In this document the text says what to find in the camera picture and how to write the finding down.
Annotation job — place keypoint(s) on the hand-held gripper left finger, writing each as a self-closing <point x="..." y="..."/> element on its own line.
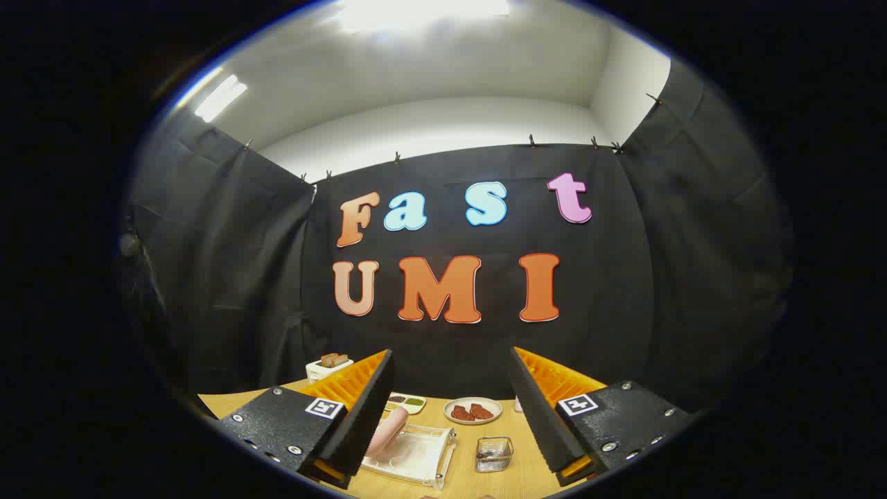
<point x="364" y="423"/>

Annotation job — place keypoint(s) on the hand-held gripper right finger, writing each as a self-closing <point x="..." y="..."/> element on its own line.
<point x="540" y="423"/>

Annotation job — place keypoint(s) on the pink plate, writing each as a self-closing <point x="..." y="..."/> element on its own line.
<point x="388" y="430"/>

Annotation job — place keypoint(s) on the white divided snack dish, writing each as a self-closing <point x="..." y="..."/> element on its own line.
<point x="414" y="410"/>

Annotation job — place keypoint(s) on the cream round steak plate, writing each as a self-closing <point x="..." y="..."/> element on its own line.
<point x="473" y="422"/>

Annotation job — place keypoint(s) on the red raw steak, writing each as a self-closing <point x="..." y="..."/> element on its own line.
<point x="482" y="412"/>
<point x="461" y="414"/>

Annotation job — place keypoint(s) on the white toaster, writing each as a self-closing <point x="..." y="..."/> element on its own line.
<point x="326" y="372"/>

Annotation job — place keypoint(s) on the black backdrop cloth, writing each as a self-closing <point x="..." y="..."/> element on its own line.
<point x="610" y="291"/>

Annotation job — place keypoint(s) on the long ceiling strip light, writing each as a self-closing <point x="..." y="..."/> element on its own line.
<point x="220" y="97"/>

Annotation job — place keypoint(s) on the large ceiling light panel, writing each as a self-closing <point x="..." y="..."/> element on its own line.
<point x="423" y="12"/>

